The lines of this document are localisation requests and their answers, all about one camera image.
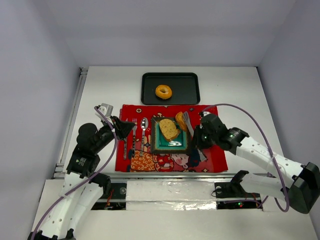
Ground glazed donut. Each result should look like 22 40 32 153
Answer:
155 84 173 100

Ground patterned handle spoon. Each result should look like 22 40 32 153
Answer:
139 117 149 157

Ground black baking tray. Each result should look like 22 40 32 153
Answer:
140 72 201 106

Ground red patterned placemat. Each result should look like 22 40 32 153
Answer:
115 104 228 173

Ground teal square plate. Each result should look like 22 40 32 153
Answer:
150 117 192 154

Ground aluminium frame rail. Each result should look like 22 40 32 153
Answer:
51 66 291 180

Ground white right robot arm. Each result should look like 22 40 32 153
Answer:
192 113 320 214

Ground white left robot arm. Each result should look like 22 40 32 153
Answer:
28 116 134 240

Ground metal serving tongs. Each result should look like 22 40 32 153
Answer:
182 111 208 162

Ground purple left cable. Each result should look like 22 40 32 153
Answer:
29 106 118 240

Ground patterned handle knife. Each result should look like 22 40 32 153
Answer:
123 137 128 160

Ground patterned handle fork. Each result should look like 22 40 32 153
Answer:
131 118 138 159

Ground silver foil covered panel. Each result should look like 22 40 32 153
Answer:
125 180 217 211

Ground pale bread slice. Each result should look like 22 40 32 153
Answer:
175 111 188 132

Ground brown bread slice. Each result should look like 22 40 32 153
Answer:
158 118 180 142

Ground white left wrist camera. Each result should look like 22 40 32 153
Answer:
97 103 114 118

